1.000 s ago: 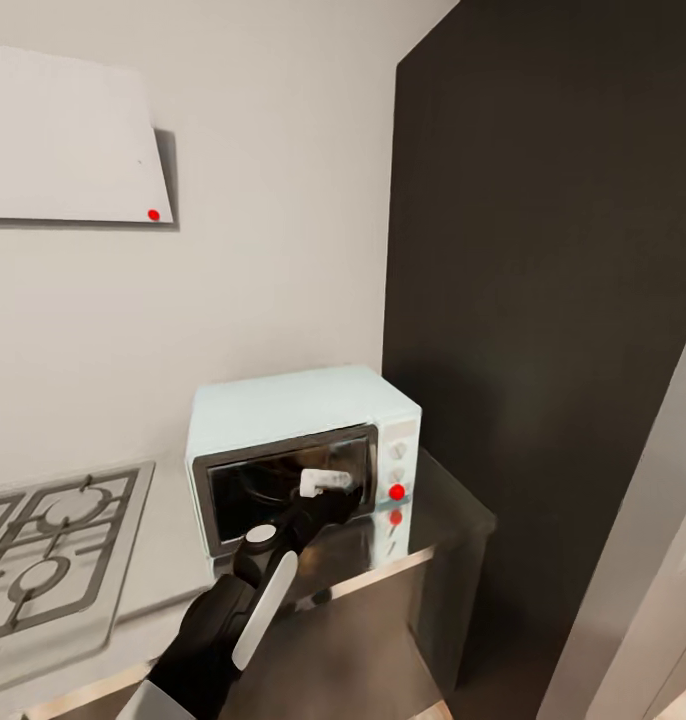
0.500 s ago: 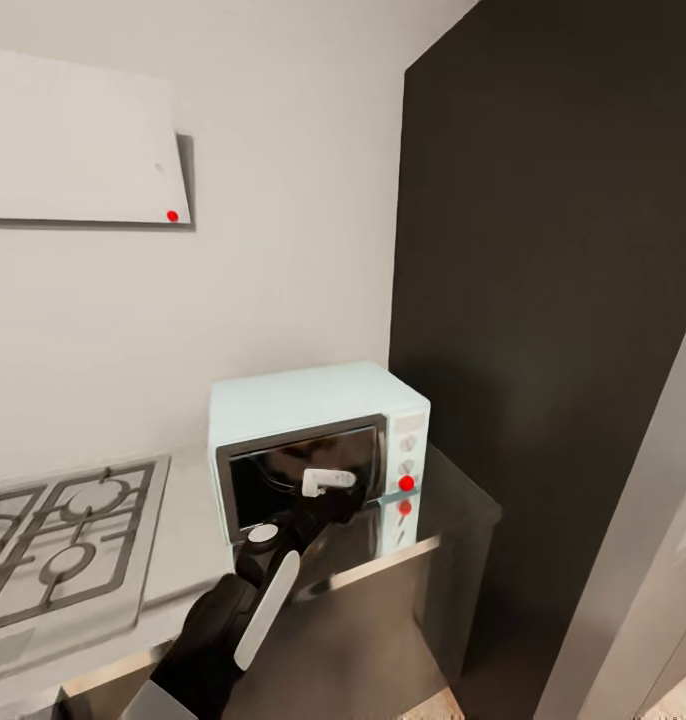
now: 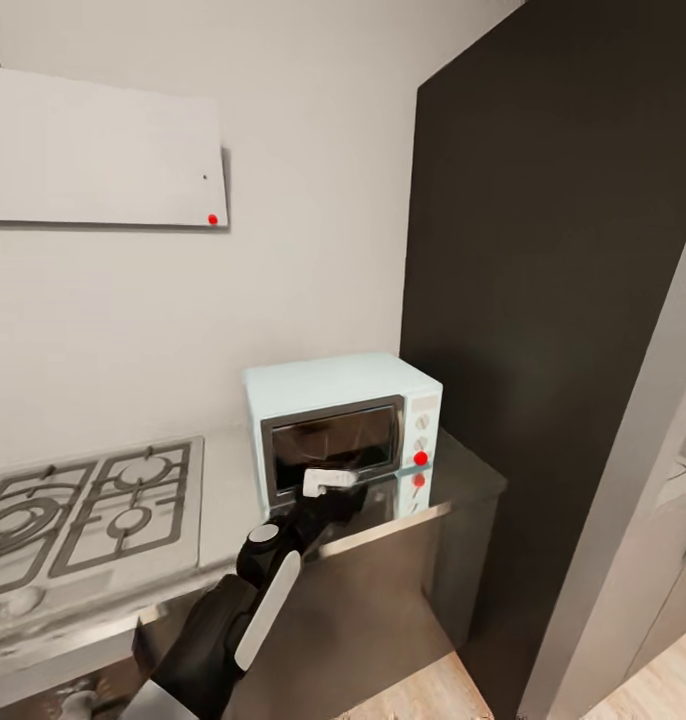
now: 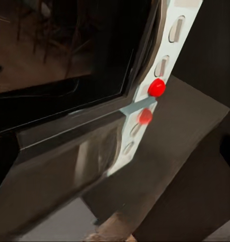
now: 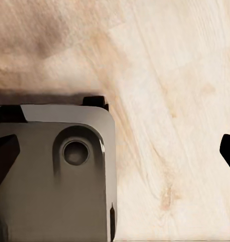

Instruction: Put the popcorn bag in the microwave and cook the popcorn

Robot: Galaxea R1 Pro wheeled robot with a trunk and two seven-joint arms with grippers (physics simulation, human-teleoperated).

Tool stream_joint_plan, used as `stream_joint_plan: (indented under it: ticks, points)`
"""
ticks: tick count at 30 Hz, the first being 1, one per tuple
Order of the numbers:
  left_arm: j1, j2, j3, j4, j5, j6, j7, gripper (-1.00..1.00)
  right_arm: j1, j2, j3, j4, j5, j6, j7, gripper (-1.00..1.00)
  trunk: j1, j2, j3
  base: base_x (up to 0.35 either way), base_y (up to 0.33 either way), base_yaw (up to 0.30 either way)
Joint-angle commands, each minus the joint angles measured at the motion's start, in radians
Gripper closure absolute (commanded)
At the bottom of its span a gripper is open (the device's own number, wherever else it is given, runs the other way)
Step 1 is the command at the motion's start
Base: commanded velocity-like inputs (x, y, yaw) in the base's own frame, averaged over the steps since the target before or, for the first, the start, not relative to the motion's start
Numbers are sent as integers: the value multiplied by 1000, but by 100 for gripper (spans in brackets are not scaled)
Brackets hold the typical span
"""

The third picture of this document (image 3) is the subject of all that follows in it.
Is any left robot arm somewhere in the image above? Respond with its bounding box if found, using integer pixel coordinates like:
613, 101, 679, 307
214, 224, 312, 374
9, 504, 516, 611
117, 469, 367, 720

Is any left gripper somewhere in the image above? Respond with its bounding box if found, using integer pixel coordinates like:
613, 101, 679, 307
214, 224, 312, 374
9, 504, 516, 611
295, 486, 367, 536

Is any microwave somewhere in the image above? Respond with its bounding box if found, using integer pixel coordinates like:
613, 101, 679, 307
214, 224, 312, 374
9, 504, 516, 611
243, 351, 442, 508

